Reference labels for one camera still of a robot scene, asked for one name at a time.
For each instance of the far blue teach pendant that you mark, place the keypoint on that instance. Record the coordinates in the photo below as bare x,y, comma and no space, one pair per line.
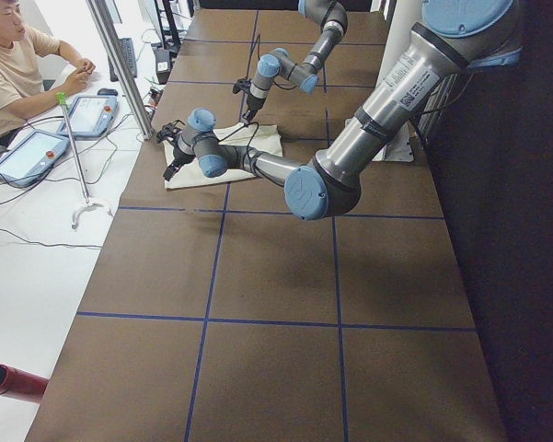
91,116

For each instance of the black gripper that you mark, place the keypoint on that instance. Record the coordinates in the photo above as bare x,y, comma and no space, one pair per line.
177,160
253,106

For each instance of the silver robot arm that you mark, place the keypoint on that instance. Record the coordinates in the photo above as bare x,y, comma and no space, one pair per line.
331,17
452,37

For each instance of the black computer mouse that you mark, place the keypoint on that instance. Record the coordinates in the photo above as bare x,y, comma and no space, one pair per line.
107,92

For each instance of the cream long-sleeve cat shirt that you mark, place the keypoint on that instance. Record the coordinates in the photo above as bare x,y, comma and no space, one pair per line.
263,137

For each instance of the metal reacher grabber stick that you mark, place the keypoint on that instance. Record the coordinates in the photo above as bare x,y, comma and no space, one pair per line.
90,203

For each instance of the aluminium frame post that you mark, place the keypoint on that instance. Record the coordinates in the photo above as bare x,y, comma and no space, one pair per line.
110,40

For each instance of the near blue teach pendant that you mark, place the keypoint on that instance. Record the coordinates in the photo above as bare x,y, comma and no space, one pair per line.
32,159

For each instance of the man in beige shirt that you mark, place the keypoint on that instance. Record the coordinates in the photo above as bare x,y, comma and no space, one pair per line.
22,93

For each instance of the red cylinder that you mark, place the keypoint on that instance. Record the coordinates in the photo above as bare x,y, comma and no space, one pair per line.
21,385

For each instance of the white support column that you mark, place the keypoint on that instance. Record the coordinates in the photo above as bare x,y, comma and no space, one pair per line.
382,121

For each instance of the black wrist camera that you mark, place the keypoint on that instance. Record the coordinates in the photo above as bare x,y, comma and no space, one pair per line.
242,85
170,132

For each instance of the blue teach pendant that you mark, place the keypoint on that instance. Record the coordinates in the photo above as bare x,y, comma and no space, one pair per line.
91,116
32,159

